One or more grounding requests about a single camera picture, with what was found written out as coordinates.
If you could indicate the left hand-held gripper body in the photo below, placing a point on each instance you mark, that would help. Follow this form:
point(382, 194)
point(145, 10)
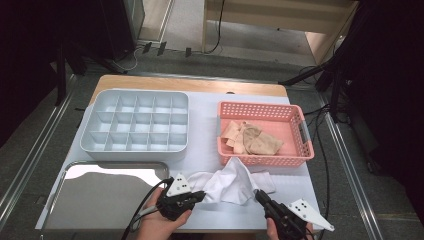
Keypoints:
point(178, 186)

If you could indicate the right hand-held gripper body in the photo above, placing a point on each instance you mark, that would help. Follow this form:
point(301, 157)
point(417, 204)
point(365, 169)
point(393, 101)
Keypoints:
point(306, 210)

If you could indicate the white divided storage box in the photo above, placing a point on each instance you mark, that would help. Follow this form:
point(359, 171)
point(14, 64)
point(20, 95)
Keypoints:
point(133, 156)

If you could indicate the tan sock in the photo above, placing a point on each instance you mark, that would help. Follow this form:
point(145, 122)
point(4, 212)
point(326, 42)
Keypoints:
point(248, 131)
point(266, 145)

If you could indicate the pink perforated plastic basket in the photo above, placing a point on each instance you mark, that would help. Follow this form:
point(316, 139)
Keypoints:
point(290, 146)

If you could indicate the grey transparent box lid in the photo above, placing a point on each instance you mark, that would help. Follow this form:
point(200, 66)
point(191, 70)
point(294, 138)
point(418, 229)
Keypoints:
point(100, 200)

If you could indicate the person's right hand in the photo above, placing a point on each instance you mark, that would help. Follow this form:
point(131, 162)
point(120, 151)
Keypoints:
point(273, 231)

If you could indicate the person's left hand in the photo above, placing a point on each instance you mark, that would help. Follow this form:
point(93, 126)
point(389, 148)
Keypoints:
point(156, 226)

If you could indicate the black metal stand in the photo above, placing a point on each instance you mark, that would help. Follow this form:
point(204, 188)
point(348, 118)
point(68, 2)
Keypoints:
point(60, 83)
point(336, 100)

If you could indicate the dark curtain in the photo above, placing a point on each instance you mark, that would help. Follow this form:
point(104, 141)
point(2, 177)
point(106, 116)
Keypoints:
point(26, 50)
point(393, 83)

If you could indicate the dark cabinet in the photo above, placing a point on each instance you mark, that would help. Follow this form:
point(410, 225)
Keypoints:
point(116, 30)

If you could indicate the light wooden desk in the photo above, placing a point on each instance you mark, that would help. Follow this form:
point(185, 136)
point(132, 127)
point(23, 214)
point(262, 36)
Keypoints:
point(283, 13)

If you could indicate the aluminium floor rail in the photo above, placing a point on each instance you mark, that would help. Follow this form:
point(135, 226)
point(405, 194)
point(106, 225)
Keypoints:
point(33, 156)
point(350, 180)
point(200, 77)

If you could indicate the small black floor bracket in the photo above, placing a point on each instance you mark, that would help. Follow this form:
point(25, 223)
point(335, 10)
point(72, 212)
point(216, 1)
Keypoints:
point(147, 47)
point(188, 52)
point(161, 48)

